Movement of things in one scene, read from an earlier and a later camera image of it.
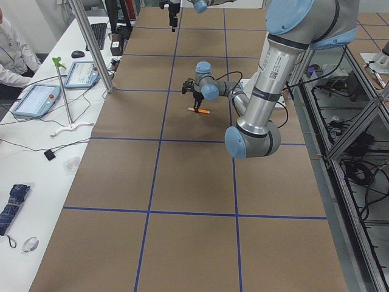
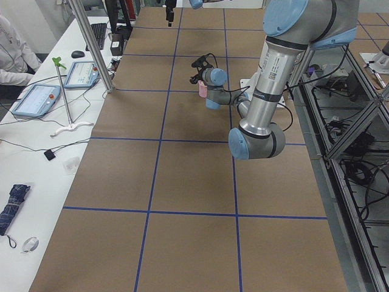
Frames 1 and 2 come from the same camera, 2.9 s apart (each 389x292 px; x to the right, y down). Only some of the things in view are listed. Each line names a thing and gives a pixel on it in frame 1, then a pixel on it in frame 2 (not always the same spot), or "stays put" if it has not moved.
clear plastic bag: [70, 166] stays put
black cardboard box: [117, 44] stays put
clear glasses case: [30, 244] stays put
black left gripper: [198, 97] -> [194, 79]
